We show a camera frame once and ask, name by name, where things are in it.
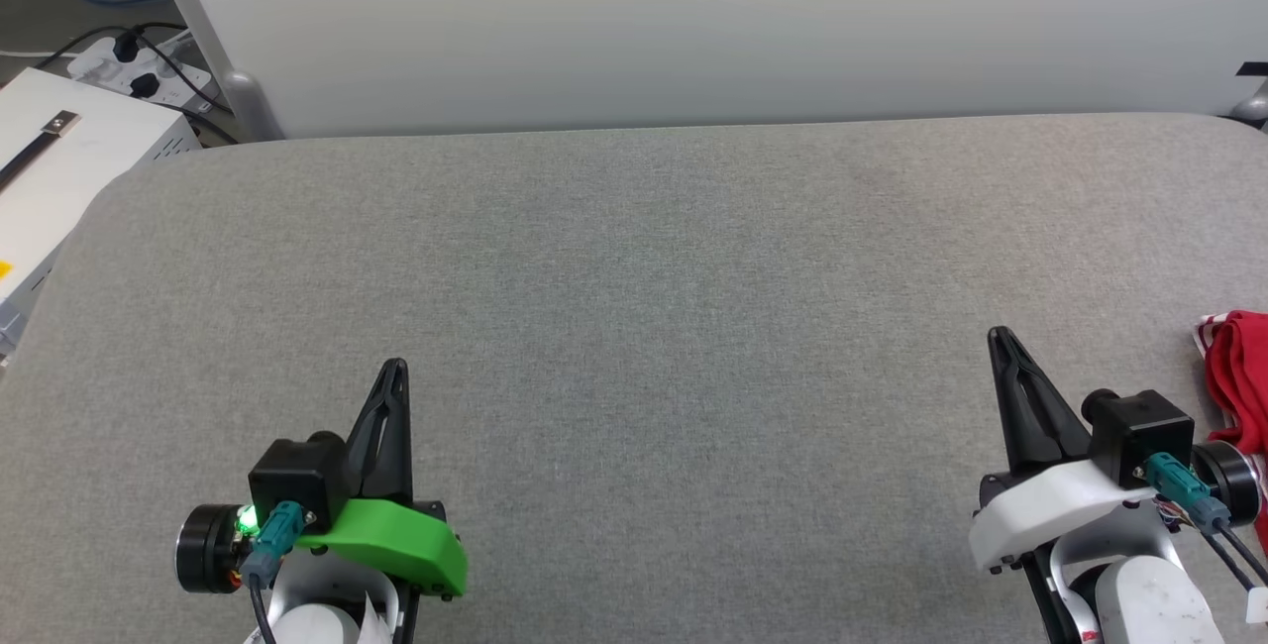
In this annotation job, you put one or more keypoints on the grey metal partition post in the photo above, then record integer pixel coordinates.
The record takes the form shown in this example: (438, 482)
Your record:
(248, 104)

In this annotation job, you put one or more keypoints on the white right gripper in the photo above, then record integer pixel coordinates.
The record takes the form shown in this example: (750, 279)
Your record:
(1050, 505)

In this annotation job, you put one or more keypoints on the red white basketball jersey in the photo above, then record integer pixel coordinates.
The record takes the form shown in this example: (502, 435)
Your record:
(1243, 376)

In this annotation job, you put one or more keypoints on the white metal equipment box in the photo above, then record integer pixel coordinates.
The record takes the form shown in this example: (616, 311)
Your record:
(89, 159)

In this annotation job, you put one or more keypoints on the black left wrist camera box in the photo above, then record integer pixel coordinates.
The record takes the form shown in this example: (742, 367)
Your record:
(297, 476)

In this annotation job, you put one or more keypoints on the grey metal partition foot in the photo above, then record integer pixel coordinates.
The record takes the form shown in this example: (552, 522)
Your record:
(1256, 109)

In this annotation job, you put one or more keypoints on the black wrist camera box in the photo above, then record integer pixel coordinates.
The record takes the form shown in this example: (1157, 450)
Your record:
(1139, 436)
(297, 476)

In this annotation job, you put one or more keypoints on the white power strip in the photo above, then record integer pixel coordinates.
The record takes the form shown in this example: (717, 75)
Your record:
(104, 64)

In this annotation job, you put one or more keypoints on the black power plug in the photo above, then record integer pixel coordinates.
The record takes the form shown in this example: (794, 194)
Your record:
(145, 85)
(126, 47)

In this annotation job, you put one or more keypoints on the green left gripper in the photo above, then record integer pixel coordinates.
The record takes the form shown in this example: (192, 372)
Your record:
(406, 540)

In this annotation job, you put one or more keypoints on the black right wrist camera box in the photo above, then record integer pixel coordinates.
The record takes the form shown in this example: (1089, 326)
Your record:
(1139, 436)

